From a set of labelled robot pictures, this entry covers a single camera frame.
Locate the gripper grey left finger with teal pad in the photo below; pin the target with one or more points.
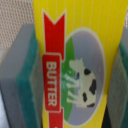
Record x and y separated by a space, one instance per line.
21 81

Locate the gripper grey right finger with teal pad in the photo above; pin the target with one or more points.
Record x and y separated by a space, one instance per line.
117 101

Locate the yellow toy butter box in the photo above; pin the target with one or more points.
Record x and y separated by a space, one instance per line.
78 40

